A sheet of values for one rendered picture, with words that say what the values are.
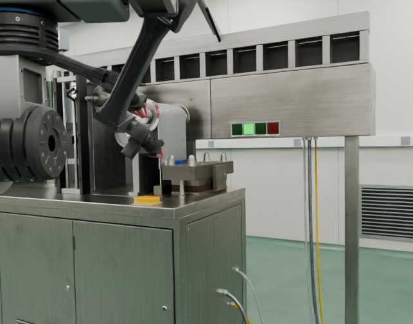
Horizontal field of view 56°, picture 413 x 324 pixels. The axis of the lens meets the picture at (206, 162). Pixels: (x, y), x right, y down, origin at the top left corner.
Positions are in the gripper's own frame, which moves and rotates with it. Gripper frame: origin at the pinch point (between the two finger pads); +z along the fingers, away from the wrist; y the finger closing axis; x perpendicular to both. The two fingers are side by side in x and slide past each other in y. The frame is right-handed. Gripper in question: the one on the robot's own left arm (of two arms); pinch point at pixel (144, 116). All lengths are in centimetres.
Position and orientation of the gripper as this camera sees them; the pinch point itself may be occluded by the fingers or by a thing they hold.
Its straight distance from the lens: 173.6
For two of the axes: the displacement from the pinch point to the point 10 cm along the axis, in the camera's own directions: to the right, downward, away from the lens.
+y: 8.9, 0.1, -4.6
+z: 3.6, 6.0, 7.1
